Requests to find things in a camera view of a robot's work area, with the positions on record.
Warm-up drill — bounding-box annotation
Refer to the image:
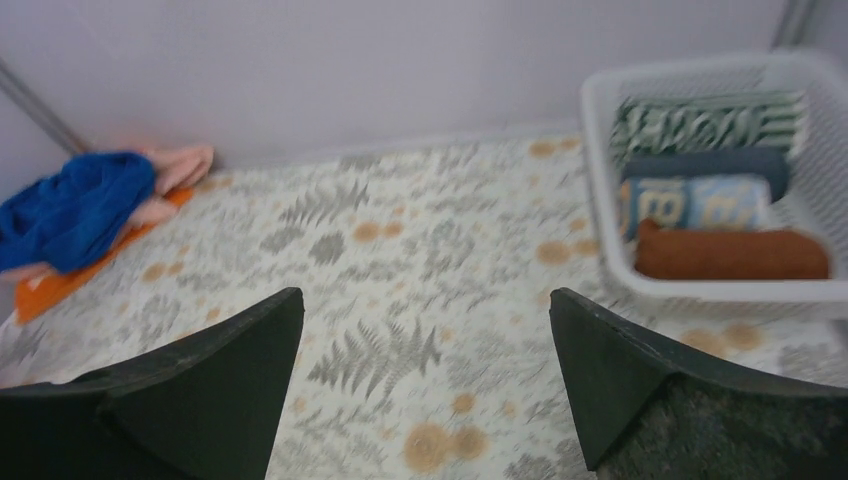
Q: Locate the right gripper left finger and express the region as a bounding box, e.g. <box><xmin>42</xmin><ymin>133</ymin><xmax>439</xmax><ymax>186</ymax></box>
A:
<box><xmin>1</xmin><ymin>287</ymin><xmax>305</xmax><ymax>479</ymax></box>

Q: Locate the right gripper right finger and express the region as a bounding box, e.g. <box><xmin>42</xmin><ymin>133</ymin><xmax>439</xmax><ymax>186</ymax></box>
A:
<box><xmin>549</xmin><ymin>288</ymin><xmax>847</xmax><ymax>479</ymax></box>

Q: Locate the brown towel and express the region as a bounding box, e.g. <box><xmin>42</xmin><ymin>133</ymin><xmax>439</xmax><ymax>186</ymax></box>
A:
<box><xmin>634</xmin><ymin>219</ymin><xmax>832</xmax><ymax>281</ymax></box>

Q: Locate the orange blue rabbit towel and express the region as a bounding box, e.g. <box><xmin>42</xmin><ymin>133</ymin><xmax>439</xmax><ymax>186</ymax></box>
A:
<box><xmin>618</xmin><ymin>175</ymin><xmax>772</xmax><ymax>241</ymax></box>

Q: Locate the floral table mat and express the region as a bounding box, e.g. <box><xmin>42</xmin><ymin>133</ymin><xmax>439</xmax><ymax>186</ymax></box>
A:
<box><xmin>0</xmin><ymin>135</ymin><xmax>848</xmax><ymax>480</ymax></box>

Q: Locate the light pink towel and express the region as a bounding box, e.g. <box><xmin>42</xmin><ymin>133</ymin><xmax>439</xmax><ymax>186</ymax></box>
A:
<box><xmin>1</xmin><ymin>145</ymin><xmax>214</xmax><ymax>281</ymax></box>

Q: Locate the white plastic basket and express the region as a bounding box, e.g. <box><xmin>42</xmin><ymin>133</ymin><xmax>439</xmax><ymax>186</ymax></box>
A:
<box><xmin>581</xmin><ymin>51</ymin><xmax>847</xmax><ymax>318</ymax></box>

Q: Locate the dark blue rolled towel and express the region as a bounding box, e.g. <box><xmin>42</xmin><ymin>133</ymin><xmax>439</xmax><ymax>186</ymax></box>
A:
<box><xmin>620</xmin><ymin>147</ymin><xmax>791</xmax><ymax>201</ymax></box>

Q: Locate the striped lemon rolled towel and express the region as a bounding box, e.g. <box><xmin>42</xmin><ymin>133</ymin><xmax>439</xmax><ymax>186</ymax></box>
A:
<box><xmin>609</xmin><ymin>90</ymin><xmax>810</xmax><ymax>166</ymax></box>

